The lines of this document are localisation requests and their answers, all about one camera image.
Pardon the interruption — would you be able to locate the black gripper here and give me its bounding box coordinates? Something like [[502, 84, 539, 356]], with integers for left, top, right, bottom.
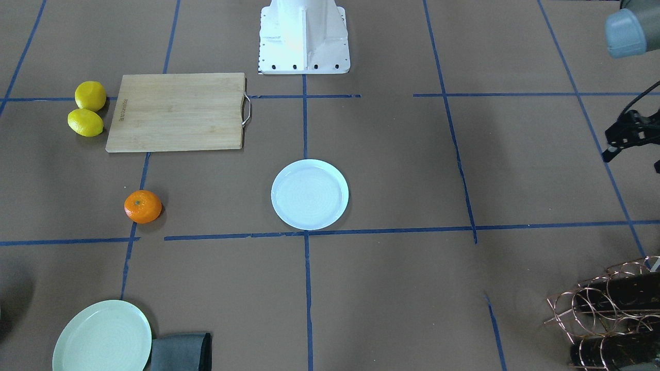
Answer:
[[601, 110, 660, 174]]

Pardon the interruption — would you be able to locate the lower yellow lemon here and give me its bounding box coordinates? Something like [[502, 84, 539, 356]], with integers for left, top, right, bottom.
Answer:
[[68, 108, 104, 137]]

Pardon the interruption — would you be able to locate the light green plate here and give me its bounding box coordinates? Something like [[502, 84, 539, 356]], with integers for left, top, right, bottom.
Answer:
[[52, 300, 152, 370]]

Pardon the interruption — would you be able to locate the bamboo cutting board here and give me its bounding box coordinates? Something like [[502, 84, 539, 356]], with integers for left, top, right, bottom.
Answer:
[[106, 72, 252, 153]]

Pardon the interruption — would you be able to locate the orange mandarin fruit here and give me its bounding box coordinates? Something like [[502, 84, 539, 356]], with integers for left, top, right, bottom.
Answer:
[[123, 190, 162, 225]]

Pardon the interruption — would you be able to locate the light blue plate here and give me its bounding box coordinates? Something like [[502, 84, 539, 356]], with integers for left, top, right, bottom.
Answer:
[[270, 158, 350, 230]]

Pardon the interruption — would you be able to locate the copper wire bottle rack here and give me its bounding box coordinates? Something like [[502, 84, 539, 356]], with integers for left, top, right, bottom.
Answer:
[[546, 256, 659, 370]]

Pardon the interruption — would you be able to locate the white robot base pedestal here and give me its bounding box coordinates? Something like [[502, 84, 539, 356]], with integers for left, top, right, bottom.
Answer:
[[258, 1, 351, 75]]

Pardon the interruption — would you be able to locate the yellow lemon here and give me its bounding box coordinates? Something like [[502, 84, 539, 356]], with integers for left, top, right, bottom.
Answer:
[[68, 108, 104, 137], [74, 81, 108, 112]]

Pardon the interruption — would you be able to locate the folded grey cloth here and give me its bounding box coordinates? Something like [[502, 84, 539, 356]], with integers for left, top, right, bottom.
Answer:
[[150, 332, 212, 370]]

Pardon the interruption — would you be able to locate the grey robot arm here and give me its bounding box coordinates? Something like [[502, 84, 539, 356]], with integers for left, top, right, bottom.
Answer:
[[601, 1, 659, 163]]

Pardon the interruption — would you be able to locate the upper yellow lemon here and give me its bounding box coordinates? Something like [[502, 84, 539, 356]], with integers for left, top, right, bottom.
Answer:
[[74, 81, 108, 112]]

